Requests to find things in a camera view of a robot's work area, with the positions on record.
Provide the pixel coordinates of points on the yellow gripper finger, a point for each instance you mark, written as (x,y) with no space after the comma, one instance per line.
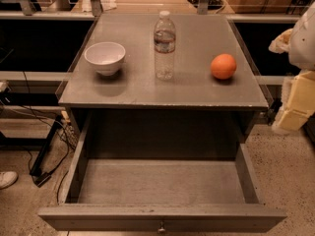
(298,99)
(281,43)

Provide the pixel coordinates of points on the clear plastic water bottle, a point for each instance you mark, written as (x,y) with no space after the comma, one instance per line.
(164,45)

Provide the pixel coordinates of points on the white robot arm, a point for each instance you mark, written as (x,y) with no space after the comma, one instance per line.
(302,43)

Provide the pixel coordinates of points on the metal drawer knob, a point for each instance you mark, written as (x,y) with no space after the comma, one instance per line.
(161,229)

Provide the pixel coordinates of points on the open grey top drawer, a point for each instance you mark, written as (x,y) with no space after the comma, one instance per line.
(133,169)

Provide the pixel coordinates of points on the orange fruit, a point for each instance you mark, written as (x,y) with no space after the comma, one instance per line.
(223,66)

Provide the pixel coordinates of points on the grey wooden cabinet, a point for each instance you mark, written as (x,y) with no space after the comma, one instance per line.
(155,92)

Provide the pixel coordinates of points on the white ceramic bowl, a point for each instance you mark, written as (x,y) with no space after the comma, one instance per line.
(105,58)

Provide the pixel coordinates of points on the black power strip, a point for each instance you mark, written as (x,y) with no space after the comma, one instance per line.
(39,177)

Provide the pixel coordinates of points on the white shoe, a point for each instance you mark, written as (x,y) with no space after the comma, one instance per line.
(7,179)

